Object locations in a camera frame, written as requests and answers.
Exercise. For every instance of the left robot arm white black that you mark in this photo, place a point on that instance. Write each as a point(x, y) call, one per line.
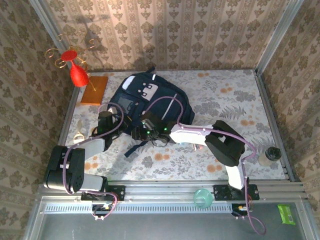
point(92, 146)

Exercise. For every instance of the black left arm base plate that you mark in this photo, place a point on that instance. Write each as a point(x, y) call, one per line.
point(120, 192)

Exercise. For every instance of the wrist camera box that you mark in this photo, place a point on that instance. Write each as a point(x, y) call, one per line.
point(148, 124)
point(112, 110)

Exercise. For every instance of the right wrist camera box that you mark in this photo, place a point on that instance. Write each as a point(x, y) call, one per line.
point(148, 124)

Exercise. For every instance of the green packet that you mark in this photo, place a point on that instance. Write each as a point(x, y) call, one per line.
point(286, 214)

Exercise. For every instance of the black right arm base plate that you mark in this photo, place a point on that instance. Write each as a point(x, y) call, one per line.
point(221, 192)

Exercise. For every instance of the gold jewelry stand wooden base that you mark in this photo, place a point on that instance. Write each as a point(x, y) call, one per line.
point(95, 92)

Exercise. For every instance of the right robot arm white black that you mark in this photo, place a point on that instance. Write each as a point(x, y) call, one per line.
point(190, 133)

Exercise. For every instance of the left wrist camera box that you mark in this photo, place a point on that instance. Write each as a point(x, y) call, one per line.
point(112, 110)

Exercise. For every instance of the bottle with black cap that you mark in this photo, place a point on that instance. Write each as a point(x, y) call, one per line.
point(272, 153)

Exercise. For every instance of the teal plastic cup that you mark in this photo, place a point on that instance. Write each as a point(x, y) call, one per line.
point(203, 198)

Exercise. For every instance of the navy blue backpack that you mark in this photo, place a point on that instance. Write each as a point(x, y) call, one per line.
point(160, 105)

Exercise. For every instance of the beige plastic clip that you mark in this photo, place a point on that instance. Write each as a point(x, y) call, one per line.
point(79, 137)

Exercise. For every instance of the aluminium frame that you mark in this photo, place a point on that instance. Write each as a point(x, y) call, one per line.
point(162, 190)

